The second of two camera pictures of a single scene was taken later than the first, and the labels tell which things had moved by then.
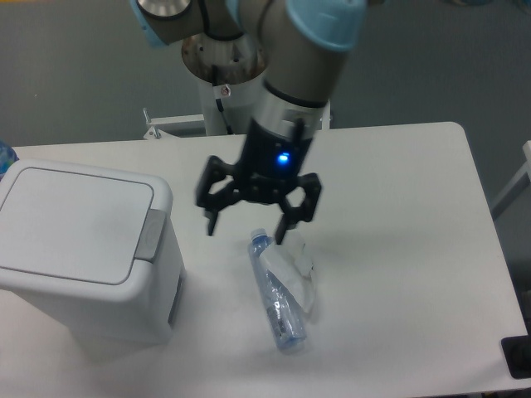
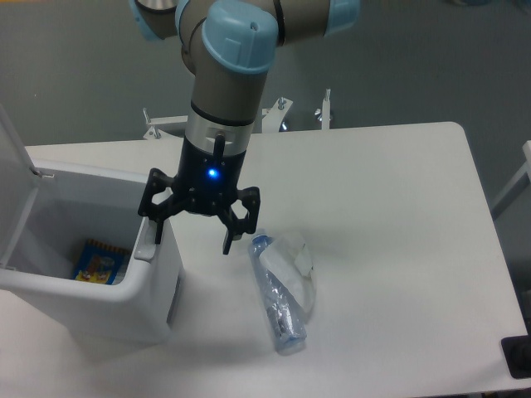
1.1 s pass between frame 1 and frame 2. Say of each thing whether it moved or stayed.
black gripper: moved
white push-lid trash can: moved
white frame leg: stayed
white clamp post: stayed
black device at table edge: stayed
